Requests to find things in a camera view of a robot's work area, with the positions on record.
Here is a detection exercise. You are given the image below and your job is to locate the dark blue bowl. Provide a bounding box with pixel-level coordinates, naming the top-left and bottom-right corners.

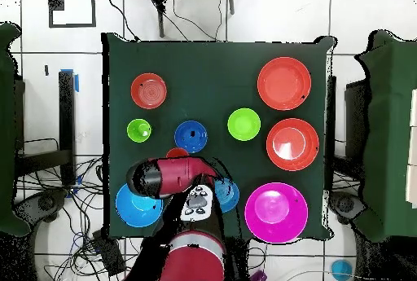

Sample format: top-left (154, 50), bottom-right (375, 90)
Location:
top-left (173, 120), bottom-right (209, 154)

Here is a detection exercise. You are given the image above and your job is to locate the orange cup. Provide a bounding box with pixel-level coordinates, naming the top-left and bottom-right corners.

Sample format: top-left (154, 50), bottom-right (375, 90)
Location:
top-left (165, 147), bottom-right (191, 160)

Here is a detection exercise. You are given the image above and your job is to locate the small light blue bowl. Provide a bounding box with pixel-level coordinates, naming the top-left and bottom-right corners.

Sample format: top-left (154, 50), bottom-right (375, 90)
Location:
top-left (213, 178), bottom-right (241, 213)

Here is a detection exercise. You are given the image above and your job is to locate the large pink bowl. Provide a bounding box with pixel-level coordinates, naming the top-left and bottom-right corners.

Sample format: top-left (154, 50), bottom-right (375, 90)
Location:
top-left (244, 182), bottom-right (309, 244)

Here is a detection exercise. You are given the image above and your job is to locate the green bowl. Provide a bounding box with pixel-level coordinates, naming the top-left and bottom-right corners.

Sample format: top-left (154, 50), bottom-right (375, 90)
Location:
top-left (226, 108), bottom-right (261, 142)

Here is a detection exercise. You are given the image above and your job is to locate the green cup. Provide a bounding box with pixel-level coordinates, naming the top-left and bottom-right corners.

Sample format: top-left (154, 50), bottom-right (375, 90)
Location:
top-left (126, 118), bottom-right (152, 143)

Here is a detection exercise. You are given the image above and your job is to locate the dark green tablecloth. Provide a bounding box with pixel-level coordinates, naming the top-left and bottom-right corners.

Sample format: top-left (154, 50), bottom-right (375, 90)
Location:
top-left (101, 32), bottom-right (336, 241)

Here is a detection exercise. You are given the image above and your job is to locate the small orange bowl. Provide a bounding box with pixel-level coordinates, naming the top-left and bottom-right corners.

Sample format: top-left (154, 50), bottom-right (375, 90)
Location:
top-left (130, 72), bottom-right (168, 110)

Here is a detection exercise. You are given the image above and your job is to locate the large orange bowl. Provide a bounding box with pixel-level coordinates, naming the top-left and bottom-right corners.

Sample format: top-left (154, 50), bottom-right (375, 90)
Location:
top-left (257, 56), bottom-right (313, 112)
top-left (266, 117), bottom-right (320, 172)

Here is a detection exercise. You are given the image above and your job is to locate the large light blue bowl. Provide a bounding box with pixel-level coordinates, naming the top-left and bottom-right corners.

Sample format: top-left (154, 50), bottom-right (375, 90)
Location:
top-left (115, 182), bottom-right (165, 229)

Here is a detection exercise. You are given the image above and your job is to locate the black metal stand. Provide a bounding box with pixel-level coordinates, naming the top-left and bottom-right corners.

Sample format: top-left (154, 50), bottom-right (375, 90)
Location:
top-left (145, 0), bottom-right (236, 39)

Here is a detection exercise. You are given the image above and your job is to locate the black power box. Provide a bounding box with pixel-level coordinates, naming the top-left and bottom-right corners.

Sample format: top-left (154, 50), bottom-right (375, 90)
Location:
top-left (91, 229), bottom-right (127, 278)

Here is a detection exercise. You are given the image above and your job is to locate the dark grey floor base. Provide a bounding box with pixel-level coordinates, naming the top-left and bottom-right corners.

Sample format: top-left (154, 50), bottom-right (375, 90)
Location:
top-left (328, 191), bottom-right (367, 226)
top-left (12, 189), bottom-right (69, 226)

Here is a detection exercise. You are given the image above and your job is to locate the neighbouring green cloth table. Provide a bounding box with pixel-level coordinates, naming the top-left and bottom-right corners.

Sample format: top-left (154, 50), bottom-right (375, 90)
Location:
top-left (353, 29), bottom-right (417, 244)
top-left (0, 21), bottom-right (32, 238)

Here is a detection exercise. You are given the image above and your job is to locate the light blue bowl on floor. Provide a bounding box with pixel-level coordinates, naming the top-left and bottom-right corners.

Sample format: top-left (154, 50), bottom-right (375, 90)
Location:
top-left (330, 259), bottom-right (355, 281)

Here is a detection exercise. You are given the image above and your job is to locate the black table frame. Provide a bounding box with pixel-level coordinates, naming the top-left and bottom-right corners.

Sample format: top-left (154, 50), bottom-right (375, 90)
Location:
top-left (324, 75), bottom-right (337, 194)
top-left (14, 69), bottom-right (77, 187)

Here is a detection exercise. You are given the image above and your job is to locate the tangle of cables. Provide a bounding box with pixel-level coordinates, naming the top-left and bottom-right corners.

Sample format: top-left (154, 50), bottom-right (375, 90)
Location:
top-left (14, 137), bottom-right (144, 281)

